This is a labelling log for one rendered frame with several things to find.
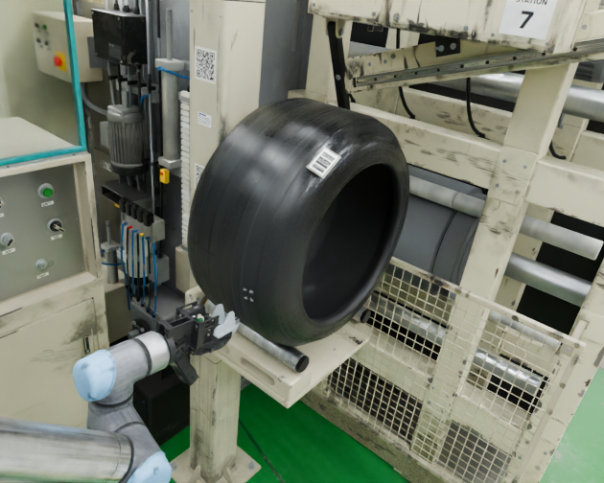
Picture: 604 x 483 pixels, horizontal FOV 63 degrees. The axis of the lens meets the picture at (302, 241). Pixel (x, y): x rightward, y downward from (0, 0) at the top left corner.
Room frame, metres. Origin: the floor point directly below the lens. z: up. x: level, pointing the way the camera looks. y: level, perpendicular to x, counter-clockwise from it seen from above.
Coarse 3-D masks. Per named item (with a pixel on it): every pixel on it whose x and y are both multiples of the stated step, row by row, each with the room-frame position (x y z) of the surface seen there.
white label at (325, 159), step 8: (320, 152) 0.92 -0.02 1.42; (328, 152) 0.92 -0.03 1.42; (312, 160) 0.90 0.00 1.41; (320, 160) 0.90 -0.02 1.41; (328, 160) 0.91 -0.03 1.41; (336, 160) 0.91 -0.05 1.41; (312, 168) 0.89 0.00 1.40; (320, 168) 0.89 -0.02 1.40; (328, 168) 0.89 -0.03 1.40; (320, 176) 0.88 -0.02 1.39
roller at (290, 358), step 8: (208, 304) 1.08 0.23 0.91; (224, 312) 1.04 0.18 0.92; (240, 328) 1.00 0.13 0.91; (248, 328) 0.99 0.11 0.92; (248, 336) 0.98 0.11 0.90; (256, 336) 0.97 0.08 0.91; (256, 344) 0.97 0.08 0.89; (264, 344) 0.95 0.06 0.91; (272, 344) 0.94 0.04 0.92; (280, 344) 0.94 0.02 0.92; (272, 352) 0.93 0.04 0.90; (280, 352) 0.92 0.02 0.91; (288, 352) 0.92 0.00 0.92; (296, 352) 0.92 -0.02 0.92; (280, 360) 0.92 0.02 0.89; (288, 360) 0.90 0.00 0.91; (296, 360) 0.89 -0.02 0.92; (304, 360) 0.90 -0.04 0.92; (296, 368) 0.88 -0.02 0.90; (304, 368) 0.90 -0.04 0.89
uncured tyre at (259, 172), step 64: (256, 128) 1.01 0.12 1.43; (320, 128) 0.97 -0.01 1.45; (384, 128) 1.10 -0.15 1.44; (256, 192) 0.88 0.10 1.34; (320, 192) 0.88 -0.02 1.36; (384, 192) 1.28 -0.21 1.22; (192, 256) 0.92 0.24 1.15; (256, 256) 0.82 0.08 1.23; (320, 256) 1.29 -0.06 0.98; (384, 256) 1.16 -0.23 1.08; (256, 320) 0.83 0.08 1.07; (320, 320) 0.96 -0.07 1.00
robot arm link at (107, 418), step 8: (128, 400) 0.62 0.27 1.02; (88, 408) 0.61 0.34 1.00; (96, 408) 0.59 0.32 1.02; (104, 408) 0.59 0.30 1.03; (112, 408) 0.60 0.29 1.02; (120, 408) 0.60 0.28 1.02; (128, 408) 0.61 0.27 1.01; (88, 416) 0.60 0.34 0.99; (96, 416) 0.59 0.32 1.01; (104, 416) 0.59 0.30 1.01; (112, 416) 0.59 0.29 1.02; (120, 416) 0.59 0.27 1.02; (128, 416) 0.59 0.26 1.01; (136, 416) 0.60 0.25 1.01; (88, 424) 0.60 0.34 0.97; (96, 424) 0.58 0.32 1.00; (104, 424) 0.58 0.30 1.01; (112, 424) 0.57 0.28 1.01; (120, 424) 0.57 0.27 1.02; (144, 424) 0.59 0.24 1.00
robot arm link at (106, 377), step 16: (96, 352) 0.64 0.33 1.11; (112, 352) 0.63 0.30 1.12; (128, 352) 0.65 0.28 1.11; (144, 352) 0.66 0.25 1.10; (80, 368) 0.60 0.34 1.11; (96, 368) 0.59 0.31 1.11; (112, 368) 0.61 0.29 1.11; (128, 368) 0.62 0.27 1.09; (144, 368) 0.64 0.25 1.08; (80, 384) 0.59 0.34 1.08; (96, 384) 0.58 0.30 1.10; (112, 384) 0.59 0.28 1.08; (128, 384) 0.62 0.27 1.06; (96, 400) 0.58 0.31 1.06; (112, 400) 0.60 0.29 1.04
